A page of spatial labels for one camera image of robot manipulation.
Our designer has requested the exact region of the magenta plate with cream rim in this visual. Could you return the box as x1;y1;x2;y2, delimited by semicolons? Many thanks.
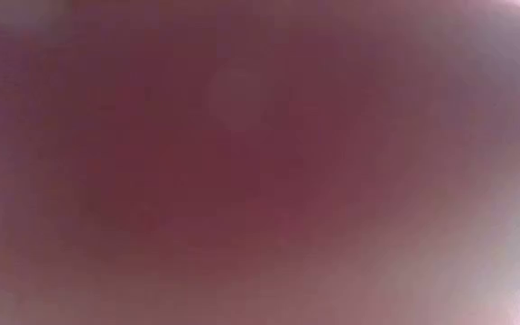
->
0;0;520;325

